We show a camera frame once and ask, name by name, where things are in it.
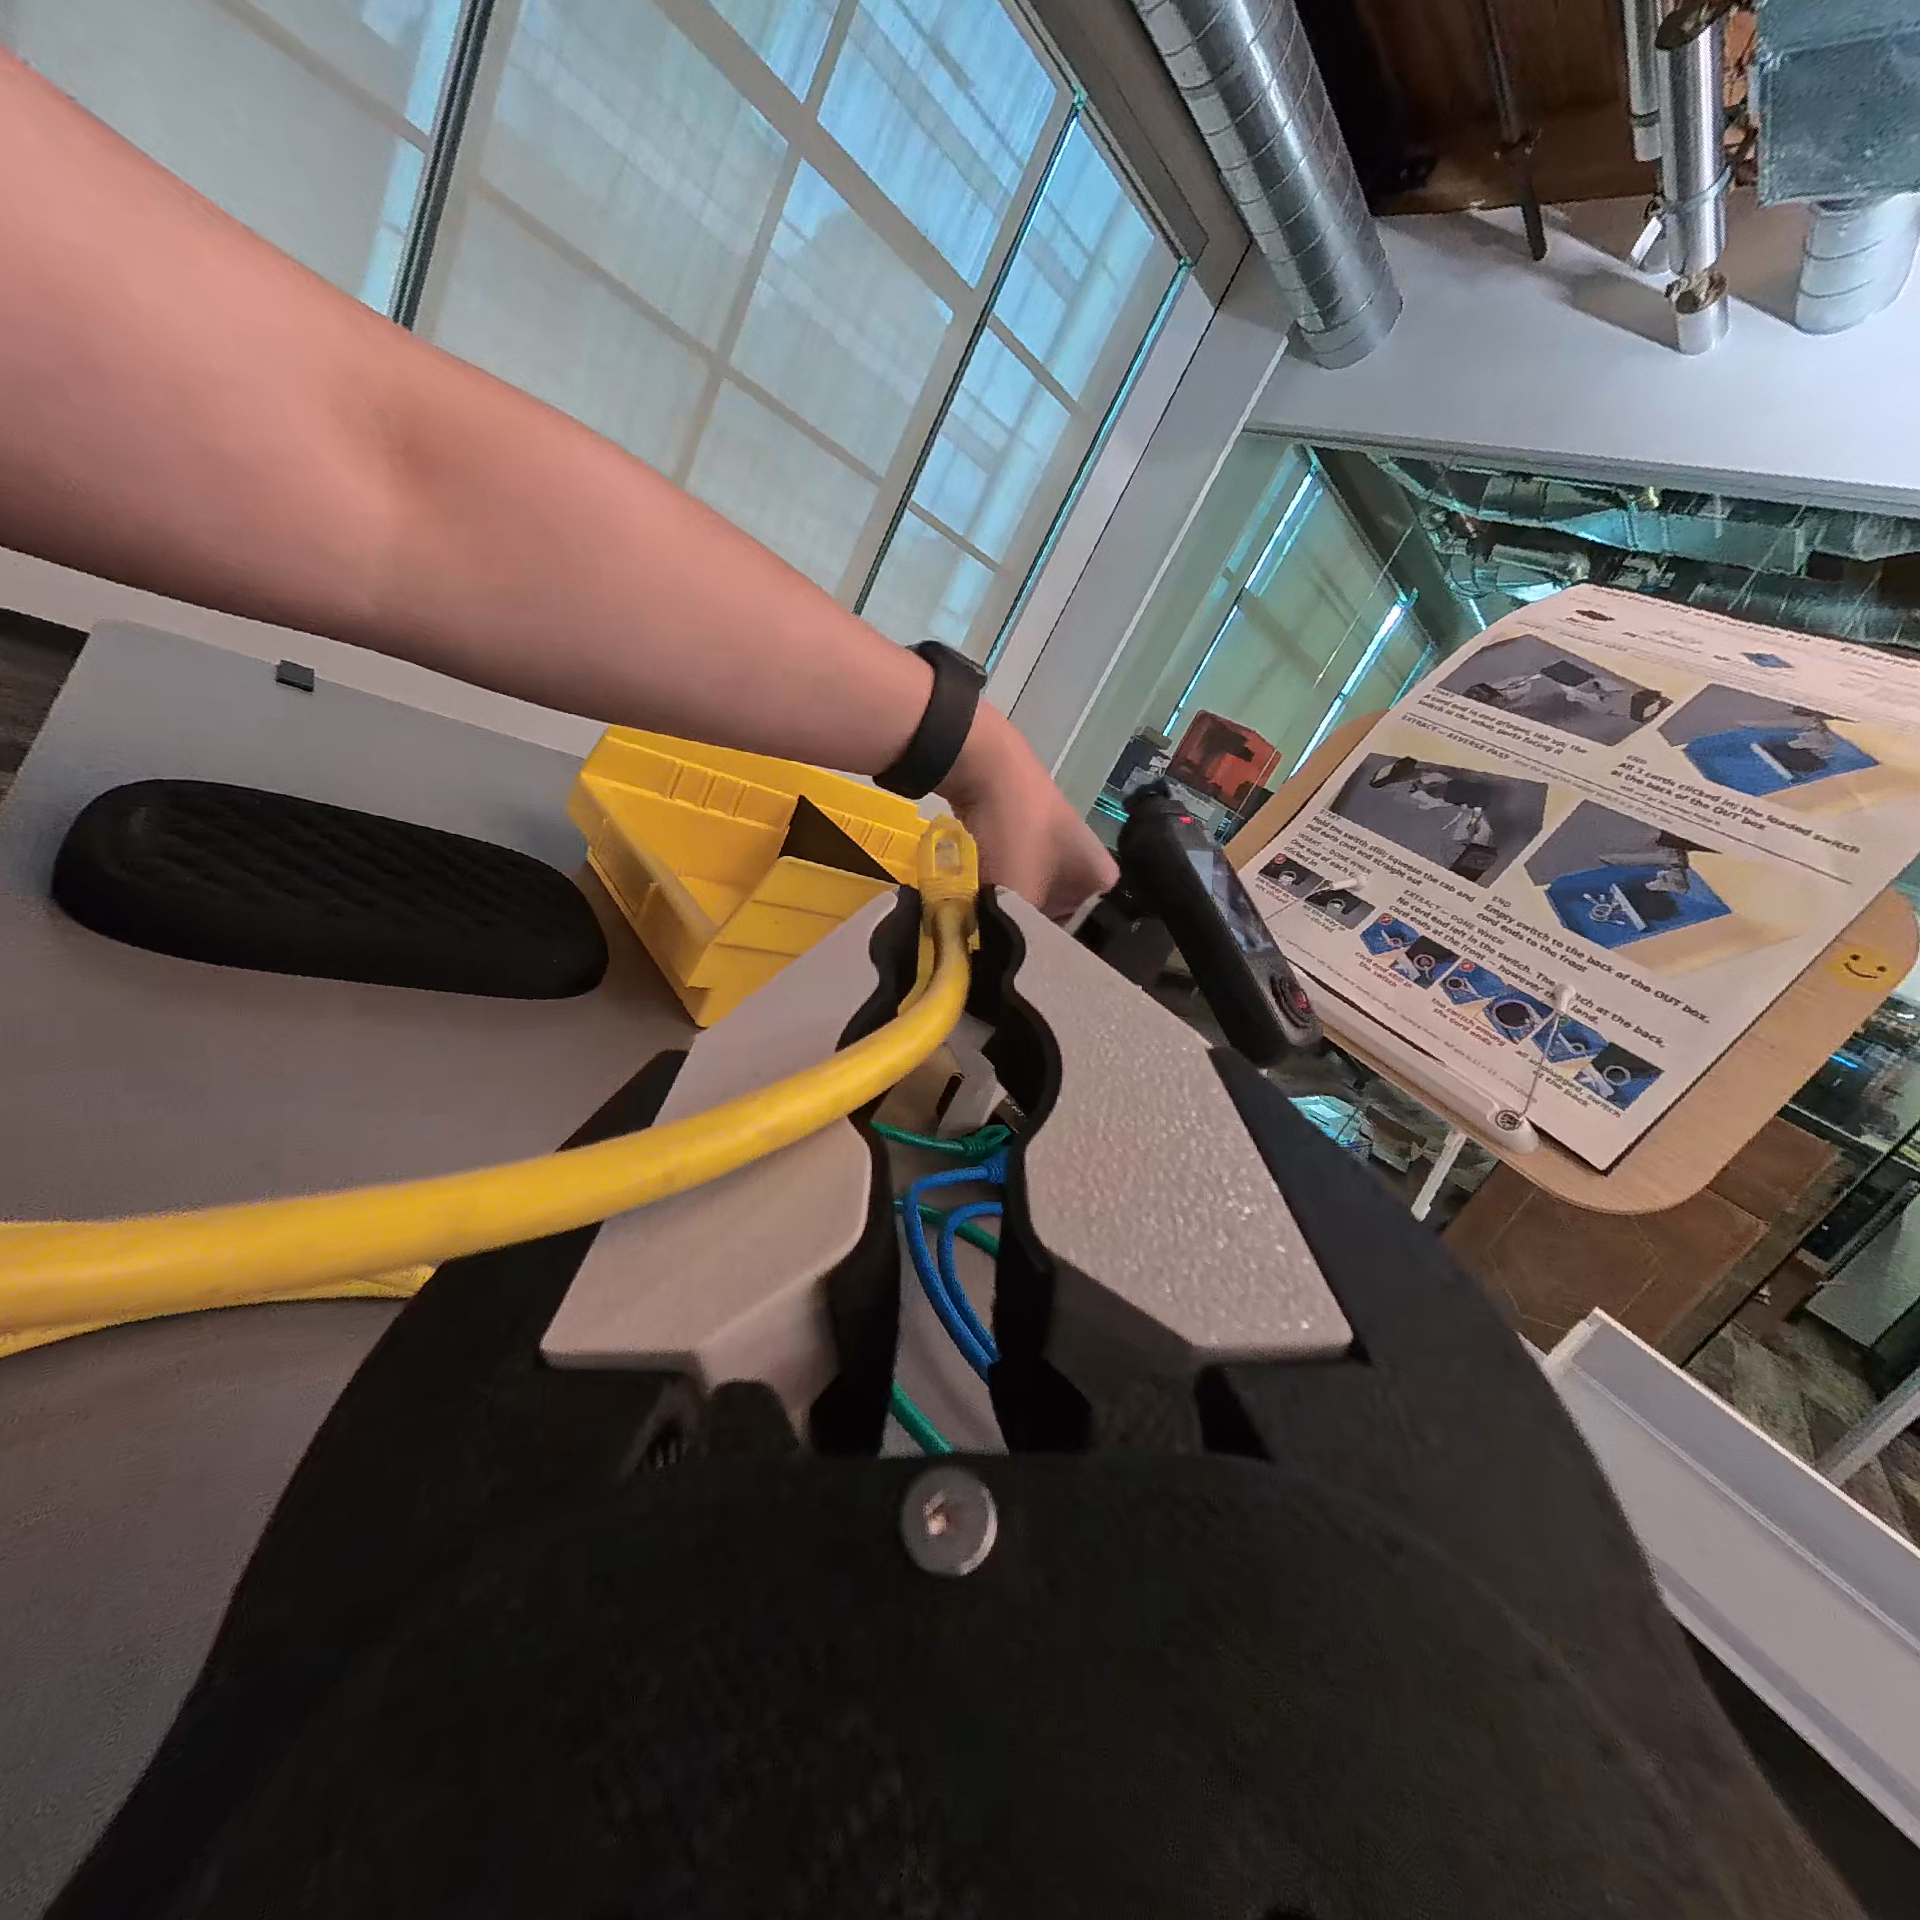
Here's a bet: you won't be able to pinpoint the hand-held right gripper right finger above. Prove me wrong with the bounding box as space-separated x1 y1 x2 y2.
982 888 1361 1454

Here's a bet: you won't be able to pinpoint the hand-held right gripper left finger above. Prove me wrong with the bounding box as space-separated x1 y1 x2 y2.
541 888 915 1454

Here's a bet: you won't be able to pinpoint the yellow ethernet cable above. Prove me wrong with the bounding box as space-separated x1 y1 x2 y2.
0 810 986 1360

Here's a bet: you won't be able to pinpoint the person's left forearm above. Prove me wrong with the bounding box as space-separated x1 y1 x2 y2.
0 44 963 794

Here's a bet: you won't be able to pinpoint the person's left hand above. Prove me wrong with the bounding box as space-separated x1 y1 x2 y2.
944 734 1123 927

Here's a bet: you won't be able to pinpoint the black wristband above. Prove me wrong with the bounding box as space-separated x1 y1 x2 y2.
870 639 991 802

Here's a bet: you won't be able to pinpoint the white sheet clip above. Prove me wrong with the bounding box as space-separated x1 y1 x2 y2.
1476 981 1581 1158

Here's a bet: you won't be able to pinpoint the printed instruction sheet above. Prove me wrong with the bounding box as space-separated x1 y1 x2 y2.
1237 584 1920 1176

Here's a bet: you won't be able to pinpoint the black wrist rest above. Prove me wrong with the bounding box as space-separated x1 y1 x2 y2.
52 776 612 1003

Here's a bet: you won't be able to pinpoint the instruction sheet on board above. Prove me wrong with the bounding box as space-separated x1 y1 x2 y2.
1227 582 1920 1220

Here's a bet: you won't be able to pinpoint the large glass window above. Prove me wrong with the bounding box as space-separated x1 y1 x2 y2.
0 0 1202 714

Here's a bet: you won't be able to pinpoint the silver ceiling pipes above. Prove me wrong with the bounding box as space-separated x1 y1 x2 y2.
1627 0 1920 358

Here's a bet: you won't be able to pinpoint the orange printer enclosure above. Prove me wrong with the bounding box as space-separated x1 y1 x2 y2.
1167 710 1282 841

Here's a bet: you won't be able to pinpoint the blue cable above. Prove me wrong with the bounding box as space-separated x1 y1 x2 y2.
895 1158 1008 1385

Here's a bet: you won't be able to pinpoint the green cable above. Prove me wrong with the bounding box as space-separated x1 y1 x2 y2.
870 1115 1015 1459

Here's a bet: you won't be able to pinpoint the white metal rail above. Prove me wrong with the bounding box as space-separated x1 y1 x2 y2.
1542 1307 1920 1806

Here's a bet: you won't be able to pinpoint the silver ribbed air duct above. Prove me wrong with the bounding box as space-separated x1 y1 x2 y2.
1129 0 1406 372

